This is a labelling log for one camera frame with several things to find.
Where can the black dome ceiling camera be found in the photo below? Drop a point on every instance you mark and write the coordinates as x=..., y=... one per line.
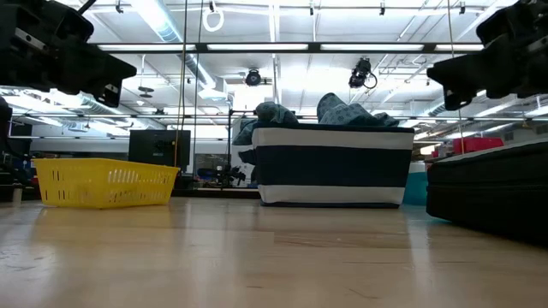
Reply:
x=253, y=78

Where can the navy white-striped fabric basket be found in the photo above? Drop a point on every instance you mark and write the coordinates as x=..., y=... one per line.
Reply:
x=334, y=167

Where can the blue patterned gown cloth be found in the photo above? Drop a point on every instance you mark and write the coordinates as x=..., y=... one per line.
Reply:
x=351, y=111

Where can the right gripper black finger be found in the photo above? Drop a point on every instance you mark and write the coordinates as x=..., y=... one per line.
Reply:
x=466, y=70
x=454, y=100

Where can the yellow plastic basket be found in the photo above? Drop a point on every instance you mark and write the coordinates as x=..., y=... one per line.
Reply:
x=103, y=184

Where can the black first aid kit pouch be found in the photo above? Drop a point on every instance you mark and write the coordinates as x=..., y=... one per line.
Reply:
x=492, y=192

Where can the black square monitor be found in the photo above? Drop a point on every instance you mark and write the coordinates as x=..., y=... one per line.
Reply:
x=158, y=147

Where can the teal plastic bin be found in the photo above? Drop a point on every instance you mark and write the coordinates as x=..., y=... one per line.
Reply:
x=415, y=188

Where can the red plastic storage bin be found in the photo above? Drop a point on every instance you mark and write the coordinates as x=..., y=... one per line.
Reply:
x=477, y=144

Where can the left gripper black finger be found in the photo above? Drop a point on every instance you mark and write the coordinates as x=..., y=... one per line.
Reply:
x=107, y=70
x=112, y=94

